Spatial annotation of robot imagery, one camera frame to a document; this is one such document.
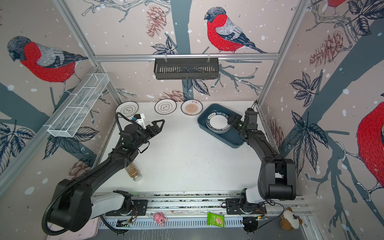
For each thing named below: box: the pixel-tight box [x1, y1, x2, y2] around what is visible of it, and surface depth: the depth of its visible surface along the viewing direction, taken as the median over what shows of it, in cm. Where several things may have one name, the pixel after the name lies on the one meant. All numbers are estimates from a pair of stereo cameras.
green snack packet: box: [206, 211, 225, 229], surface depth 71 cm
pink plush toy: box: [153, 212, 167, 227], surface depth 70 cm
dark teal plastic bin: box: [197, 103, 244, 149], surface depth 104 cm
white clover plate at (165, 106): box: [154, 98, 177, 115], surface depth 121 cm
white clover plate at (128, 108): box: [115, 101, 139, 120], surface depth 121 cm
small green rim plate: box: [206, 111, 231, 134], surface depth 106 cm
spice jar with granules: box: [124, 163, 142, 182], surface depth 83 cm
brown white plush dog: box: [280, 206, 303, 231], surface depth 69 cm
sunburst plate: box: [180, 99, 204, 116], surface depth 120 cm
